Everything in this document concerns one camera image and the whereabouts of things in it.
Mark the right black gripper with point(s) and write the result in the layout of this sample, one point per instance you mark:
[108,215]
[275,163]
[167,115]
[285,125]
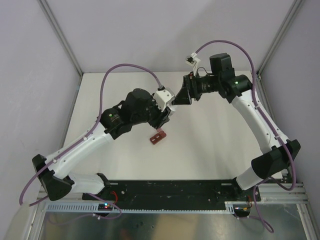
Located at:
[183,97]

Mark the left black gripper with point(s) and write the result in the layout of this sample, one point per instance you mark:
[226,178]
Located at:
[161,117]

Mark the red pill organizer box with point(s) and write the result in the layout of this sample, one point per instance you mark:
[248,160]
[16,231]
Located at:
[158,136]

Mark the white pill bottle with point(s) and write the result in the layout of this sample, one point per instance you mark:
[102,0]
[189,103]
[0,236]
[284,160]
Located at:
[173,109]

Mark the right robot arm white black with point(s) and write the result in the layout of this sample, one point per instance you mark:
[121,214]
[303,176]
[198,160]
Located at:
[278,152]

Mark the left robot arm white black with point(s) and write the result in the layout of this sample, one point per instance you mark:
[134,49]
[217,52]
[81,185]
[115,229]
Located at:
[139,107]

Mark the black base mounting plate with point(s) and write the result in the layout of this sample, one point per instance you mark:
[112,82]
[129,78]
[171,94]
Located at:
[176,194]

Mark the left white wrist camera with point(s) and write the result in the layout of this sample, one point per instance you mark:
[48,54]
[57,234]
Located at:
[163,98]

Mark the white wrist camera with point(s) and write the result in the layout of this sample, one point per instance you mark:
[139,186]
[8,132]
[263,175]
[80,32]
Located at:
[193,60]
[163,98]

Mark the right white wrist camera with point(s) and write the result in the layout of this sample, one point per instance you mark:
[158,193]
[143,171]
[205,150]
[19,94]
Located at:
[193,60]

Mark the left aluminium frame post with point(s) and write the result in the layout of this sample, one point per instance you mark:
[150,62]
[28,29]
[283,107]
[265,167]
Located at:
[50,16]

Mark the aluminium frame post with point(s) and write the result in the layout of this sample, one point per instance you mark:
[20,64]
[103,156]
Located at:
[288,20]
[50,16]

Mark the grey slotted cable duct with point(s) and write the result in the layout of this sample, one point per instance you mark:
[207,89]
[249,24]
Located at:
[101,208]

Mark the right aluminium frame post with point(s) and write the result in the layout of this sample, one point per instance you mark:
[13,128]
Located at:
[288,20]

